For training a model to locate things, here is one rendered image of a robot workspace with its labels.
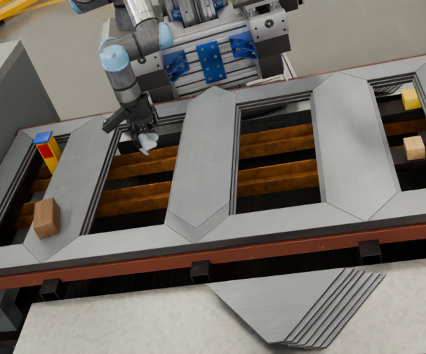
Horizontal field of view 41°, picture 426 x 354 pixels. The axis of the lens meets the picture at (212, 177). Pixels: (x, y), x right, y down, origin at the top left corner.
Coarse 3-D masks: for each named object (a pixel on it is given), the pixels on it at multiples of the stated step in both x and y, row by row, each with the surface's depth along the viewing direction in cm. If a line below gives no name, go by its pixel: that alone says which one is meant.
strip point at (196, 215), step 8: (184, 208) 164; (192, 208) 163; (200, 208) 163; (208, 208) 162; (216, 208) 161; (184, 216) 162; (192, 216) 161; (200, 216) 160; (208, 216) 159; (192, 224) 158; (200, 224) 158
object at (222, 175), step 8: (216, 168) 175; (224, 168) 174; (176, 176) 177; (184, 176) 176; (192, 176) 175; (200, 176) 174; (208, 176) 173; (216, 176) 172; (224, 176) 171; (176, 184) 174; (184, 184) 173; (192, 184) 172; (200, 184) 171; (208, 184) 170; (216, 184) 169
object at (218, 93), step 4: (220, 88) 210; (204, 92) 211; (208, 92) 211; (212, 92) 210; (216, 92) 209; (220, 92) 209; (224, 92) 208; (228, 92) 207; (200, 96) 210; (204, 96) 209; (208, 96) 208; (212, 96) 208; (216, 96) 207; (220, 96) 206; (192, 100) 209; (196, 100) 208
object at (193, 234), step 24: (288, 96) 197; (312, 96) 194; (168, 120) 206; (240, 120) 195; (312, 120) 185; (384, 144) 166; (24, 168) 206; (96, 192) 182; (0, 216) 187; (168, 216) 163; (216, 216) 158; (408, 216) 141; (192, 240) 154; (240, 240) 151; (264, 240) 150; (48, 264) 162; (72, 264) 161
